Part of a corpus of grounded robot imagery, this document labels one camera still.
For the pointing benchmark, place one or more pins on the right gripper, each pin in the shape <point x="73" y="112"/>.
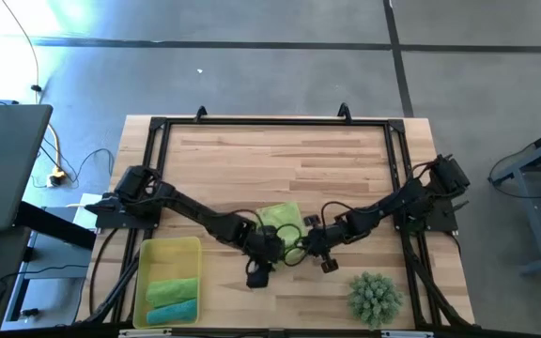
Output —
<point x="327" y="237"/>

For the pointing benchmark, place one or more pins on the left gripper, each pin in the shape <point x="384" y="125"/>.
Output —
<point x="262" y="246"/>

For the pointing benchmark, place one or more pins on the green microfiber towel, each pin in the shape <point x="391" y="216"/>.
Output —
<point x="280" y="213"/>

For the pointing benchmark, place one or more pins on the yellow plastic basket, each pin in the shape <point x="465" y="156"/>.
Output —
<point x="172" y="258"/>

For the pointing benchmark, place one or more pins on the green cloth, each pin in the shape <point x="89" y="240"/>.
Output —
<point x="172" y="291"/>

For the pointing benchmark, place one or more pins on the teal microfiber towel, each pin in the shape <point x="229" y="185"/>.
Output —
<point x="172" y="312"/>

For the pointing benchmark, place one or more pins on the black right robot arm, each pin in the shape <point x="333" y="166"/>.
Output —
<point x="402" y="202"/>

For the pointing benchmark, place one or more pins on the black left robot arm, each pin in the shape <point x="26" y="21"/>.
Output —
<point x="195" y="213"/>

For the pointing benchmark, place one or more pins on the artificial green plant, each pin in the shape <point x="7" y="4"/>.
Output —
<point x="375" y="300"/>

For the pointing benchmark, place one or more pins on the white box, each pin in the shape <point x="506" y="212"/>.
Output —
<point x="85" y="211"/>

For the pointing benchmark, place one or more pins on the black desk beam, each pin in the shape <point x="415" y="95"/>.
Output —
<point x="54" y="225"/>

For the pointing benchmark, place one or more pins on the grey side table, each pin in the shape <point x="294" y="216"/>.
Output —
<point x="50" y="263"/>

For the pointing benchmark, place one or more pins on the yellow power plug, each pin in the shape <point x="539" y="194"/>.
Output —
<point x="57" y="177"/>

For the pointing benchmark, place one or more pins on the dark grey flat panel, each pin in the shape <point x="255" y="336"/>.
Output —
<point x="7" y="164"/>

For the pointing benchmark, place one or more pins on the silver edge bracket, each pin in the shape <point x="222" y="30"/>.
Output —
<point x="144" y="333"/>
<point x="406" y="334"/>

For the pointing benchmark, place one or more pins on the black frame bracket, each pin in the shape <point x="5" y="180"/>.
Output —
<point x="200" y="114"/>
<point x="344" y="112"/>

